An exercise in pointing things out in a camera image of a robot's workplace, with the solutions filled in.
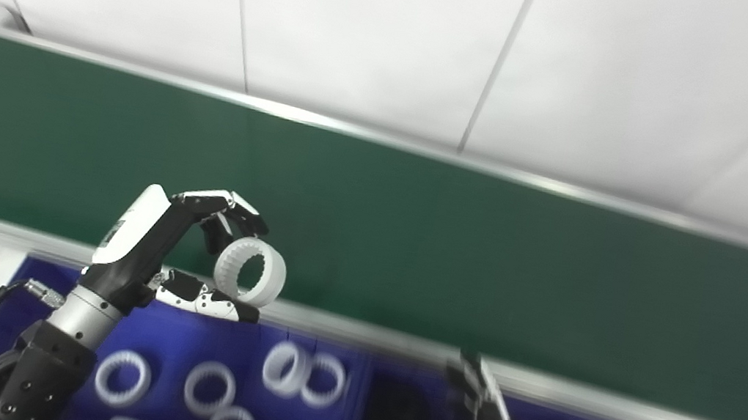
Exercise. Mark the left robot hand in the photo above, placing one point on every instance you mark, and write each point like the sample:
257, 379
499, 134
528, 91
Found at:
131, 248

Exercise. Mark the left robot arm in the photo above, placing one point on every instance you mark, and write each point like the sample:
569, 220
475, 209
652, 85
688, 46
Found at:
46, 368

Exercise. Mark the blue bin with white rings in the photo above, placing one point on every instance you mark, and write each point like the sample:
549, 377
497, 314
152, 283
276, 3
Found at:
177, 336

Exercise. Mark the green conveyor belt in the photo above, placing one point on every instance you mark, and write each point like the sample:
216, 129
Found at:
449, 251

